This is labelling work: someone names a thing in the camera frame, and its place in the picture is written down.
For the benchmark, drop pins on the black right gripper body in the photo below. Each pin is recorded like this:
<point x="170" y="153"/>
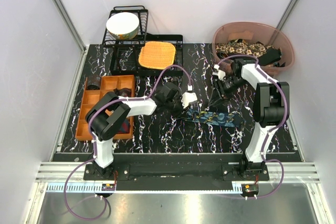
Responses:
<point x="228" y="86"/>

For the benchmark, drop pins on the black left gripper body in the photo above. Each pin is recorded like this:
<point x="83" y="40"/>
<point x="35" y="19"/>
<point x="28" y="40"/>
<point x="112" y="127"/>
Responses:
<point x="175" y="107"/>

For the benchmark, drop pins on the blue floral patterned tie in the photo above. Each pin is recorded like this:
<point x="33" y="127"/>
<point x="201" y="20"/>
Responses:
<point x="223" y="119"/>

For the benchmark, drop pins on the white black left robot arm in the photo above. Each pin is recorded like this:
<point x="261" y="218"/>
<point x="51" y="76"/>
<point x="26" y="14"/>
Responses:
<point x="107" y="117"/>

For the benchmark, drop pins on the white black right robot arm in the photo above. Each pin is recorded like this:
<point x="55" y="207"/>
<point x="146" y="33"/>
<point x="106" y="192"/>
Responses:
<point x="270" y="107"/>

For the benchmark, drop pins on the pile of patterned ties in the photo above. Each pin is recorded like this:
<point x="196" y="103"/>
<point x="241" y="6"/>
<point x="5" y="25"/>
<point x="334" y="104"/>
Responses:
<point x="268" y="55"/>

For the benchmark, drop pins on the maroon dark green rolled tie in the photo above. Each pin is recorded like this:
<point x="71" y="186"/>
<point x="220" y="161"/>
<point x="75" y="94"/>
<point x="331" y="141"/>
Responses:
<point x="124" y="92"/>

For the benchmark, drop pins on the orange woven mat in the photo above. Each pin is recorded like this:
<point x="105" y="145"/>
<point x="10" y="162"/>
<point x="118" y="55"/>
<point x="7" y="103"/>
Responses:
<point x="157" y="55"/>

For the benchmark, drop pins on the maroon blue striped rolled tie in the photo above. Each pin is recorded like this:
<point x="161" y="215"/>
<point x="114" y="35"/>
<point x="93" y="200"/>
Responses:
<point x="125" y="127"/>

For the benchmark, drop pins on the pink translucent plastic tub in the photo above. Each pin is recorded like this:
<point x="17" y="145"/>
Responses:
<point x="254" y="32"/>

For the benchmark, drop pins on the wooden compartment organizer box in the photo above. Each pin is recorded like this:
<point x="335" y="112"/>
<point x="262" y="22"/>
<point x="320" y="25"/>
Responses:
<point x="91" y="97"/>

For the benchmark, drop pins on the dark blue patterned rolled tie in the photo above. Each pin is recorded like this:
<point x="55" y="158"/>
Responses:
<point x="93" y="83"/>

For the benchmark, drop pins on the white ceramic bowl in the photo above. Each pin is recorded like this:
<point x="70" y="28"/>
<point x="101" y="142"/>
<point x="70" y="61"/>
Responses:
<point x="123" y="26"/>

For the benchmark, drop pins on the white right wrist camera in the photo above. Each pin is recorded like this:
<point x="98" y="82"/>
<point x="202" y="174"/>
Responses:
<point x="218" y="74"/>

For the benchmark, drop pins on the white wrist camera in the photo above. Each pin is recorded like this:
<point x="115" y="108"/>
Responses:
<point x="218" y="74"/>
<point x="188" y="98"/>

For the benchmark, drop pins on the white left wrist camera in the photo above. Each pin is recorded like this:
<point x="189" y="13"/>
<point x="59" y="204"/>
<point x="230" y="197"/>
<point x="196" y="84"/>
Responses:
<point x="188" y="98"/>

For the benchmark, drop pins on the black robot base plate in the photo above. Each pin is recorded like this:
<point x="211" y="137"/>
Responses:
<point x="127" y="171"/>

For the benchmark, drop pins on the aluminium frame rail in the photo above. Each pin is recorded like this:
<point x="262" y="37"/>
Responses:
<point x="290" y="173"/>

